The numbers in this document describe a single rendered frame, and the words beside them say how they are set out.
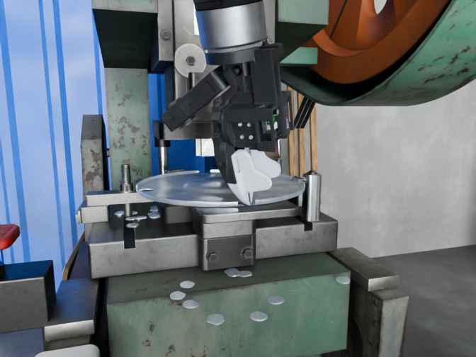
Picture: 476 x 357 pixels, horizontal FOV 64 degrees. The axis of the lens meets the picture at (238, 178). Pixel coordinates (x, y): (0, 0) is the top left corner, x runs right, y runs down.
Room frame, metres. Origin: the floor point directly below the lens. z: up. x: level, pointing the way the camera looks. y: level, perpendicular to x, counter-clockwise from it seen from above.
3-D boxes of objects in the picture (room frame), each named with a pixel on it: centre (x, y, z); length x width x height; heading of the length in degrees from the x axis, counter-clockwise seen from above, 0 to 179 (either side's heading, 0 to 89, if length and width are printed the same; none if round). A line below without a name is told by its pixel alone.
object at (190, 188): (0.65, 0.03, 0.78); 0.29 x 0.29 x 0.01
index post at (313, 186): (0.70, -0.14, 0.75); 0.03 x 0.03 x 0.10; 17
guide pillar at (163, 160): (0.81, 0.16, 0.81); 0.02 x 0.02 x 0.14
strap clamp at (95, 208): (0.73, 0.23, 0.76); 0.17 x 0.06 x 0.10; 107
